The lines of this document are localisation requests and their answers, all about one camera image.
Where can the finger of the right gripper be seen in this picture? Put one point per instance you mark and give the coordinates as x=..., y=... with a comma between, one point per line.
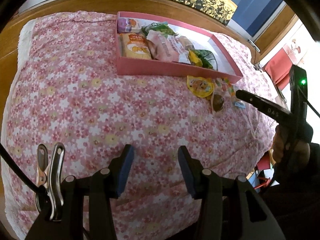
x=269, y=108

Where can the green snack bag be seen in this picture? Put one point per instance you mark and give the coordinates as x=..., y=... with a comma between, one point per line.
x=162, y=27

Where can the yellow small snack packet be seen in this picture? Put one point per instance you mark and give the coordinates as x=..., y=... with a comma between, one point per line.
x=194, y=59

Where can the yellow orange round packet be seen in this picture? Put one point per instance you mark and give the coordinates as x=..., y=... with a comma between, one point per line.
x=200, y=87

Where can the red white curtain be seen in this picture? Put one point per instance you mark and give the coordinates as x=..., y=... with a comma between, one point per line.
x=279, y=66

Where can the metal spring clip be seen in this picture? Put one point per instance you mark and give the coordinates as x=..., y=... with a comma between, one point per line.
x=48, y=179

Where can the round brown jelly cup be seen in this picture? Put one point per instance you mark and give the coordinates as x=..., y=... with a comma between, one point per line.
x=217, y=101

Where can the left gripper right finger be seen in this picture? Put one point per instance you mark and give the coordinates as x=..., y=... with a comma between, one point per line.
x=199, y=181

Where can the purple snack packet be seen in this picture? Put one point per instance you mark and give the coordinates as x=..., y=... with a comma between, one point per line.
x=128, y=25

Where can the pink floral cloth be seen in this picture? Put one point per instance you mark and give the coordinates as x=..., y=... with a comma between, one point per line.
x=67, y=90

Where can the clear packet blue strip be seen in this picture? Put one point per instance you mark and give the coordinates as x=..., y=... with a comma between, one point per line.
x=240, y=104

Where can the person's right hand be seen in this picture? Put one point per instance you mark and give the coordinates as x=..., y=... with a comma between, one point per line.
x=281, y=148

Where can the pink shallow box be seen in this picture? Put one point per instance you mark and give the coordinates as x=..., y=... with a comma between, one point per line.
x=216, y=60

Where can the orange yellow snack bag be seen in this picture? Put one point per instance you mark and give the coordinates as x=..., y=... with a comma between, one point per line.
x=134, y=46

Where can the pink white snack packet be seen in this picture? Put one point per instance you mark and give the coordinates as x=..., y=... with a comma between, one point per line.
x=166, y=48

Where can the beige small snack packet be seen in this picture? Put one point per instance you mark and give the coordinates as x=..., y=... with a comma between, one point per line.
x=186, y=43

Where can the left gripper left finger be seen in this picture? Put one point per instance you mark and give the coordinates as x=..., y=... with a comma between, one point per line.
x=112, y=180

